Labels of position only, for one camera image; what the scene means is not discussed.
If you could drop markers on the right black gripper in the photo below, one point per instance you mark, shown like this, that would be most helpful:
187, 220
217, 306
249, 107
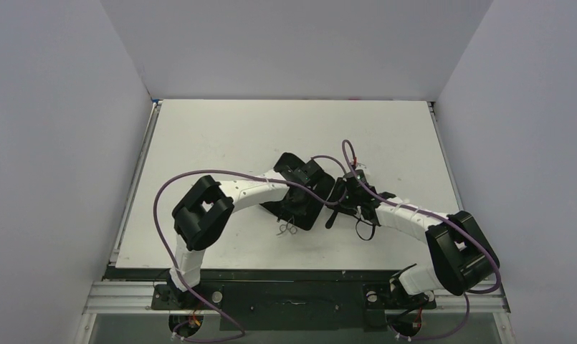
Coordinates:
343, 200

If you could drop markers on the black handled comb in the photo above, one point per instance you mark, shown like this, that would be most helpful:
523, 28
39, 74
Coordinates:
337, 195

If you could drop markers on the black zippered tool case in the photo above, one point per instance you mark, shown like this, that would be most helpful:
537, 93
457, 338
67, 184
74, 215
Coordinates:
299, 204

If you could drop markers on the silver scissors red tip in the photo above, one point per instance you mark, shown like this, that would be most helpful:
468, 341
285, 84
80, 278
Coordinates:
288, 227

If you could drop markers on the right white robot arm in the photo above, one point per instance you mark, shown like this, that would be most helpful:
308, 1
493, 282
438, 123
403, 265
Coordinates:
461, 257

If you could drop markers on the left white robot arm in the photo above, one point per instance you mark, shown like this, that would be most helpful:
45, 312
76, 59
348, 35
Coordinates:
202, 214

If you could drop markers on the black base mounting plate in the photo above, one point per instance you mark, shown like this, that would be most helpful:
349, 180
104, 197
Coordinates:
258, 299

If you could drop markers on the aluminium frame rail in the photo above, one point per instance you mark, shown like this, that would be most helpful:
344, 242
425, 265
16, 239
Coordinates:
143, 152

